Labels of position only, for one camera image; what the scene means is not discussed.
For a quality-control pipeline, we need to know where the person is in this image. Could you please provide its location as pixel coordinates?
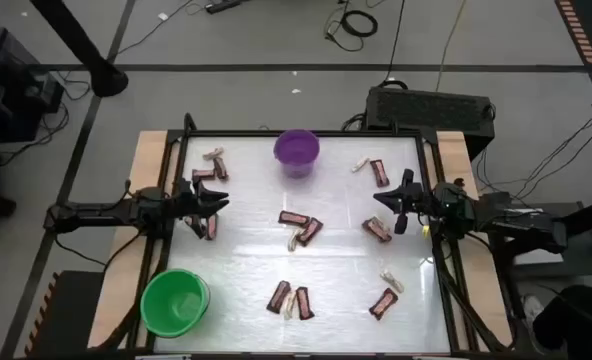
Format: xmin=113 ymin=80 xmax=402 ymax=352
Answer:
xmin=531 ymin=284 xmax=592 ymax=360

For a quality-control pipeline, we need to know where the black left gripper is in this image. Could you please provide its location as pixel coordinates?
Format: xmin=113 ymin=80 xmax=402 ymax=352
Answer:
xmin=173 ymin=177 xmax=230 ymax=225

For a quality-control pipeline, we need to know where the black hanging cable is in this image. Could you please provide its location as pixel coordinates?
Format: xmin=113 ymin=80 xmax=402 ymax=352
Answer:
xmin=384 ymin=0 xmax=406 ymax=85

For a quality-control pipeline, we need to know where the person's white shoe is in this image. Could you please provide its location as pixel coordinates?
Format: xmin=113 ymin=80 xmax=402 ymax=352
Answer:
xmin=521 ymin=293 xmax=545 ymax=326

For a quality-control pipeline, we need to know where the black stand pole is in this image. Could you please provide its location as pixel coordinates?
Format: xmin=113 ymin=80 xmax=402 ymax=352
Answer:
xmin=28 ymin=0 xmax=130 ymax=99

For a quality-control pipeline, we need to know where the coiled black cable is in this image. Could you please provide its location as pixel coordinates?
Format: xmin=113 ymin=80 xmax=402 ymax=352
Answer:
xmin=324 ymin=4 xmax=380 ymax=53

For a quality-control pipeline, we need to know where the white paper sign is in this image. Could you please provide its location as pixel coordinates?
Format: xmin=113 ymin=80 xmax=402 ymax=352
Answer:
xmin=498 ymin=206 xmax=566 ymax=266

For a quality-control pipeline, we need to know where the black power strip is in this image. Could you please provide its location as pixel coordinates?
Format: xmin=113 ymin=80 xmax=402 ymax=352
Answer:
xmin=204 ymin=0 xmax=242 ymax=15

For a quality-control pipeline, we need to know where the yellow cable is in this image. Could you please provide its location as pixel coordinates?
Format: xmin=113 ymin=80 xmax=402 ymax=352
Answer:
xmin=434 ymin=0 xmax=468 ymax=92

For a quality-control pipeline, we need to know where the wooden side board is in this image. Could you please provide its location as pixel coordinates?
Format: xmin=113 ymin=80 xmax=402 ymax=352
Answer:
xmin=86 ymin=130 xmax=182 ymax=350
xmin=423 ymin=130 xmax=515 ymax=351

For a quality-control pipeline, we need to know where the black table frame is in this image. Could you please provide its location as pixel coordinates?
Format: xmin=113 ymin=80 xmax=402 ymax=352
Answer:
xmin=125 ymin=112 xmax=515 ymax=359

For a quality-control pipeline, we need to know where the purple halloween bucket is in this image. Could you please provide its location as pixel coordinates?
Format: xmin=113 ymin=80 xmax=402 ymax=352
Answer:
xmin=273 ymin=128 xmax=321 ymax=180

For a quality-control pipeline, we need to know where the black side stand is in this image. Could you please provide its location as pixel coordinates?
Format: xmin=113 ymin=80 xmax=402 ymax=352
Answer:
xmin=490 ymin=194 xmax=592 ymax=321

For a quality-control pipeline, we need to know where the black equipment stack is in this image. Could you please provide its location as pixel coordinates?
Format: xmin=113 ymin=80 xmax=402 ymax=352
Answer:
xmin=0 ymin=24 xmax=66 ymax=146

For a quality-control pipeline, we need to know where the green plastic bucket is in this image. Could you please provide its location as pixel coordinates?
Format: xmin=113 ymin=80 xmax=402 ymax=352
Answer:
xmin=139 ymin=268 xmax=211 ymax=339

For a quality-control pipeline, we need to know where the black computer case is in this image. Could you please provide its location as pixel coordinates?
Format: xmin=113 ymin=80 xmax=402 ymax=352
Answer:
xmin=364 ymin=85 xmax=497 ymax=161

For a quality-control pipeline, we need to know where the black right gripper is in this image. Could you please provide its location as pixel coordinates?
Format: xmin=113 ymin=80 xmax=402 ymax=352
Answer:
xmin=373 ymin=169 xmax=430 ymax=236

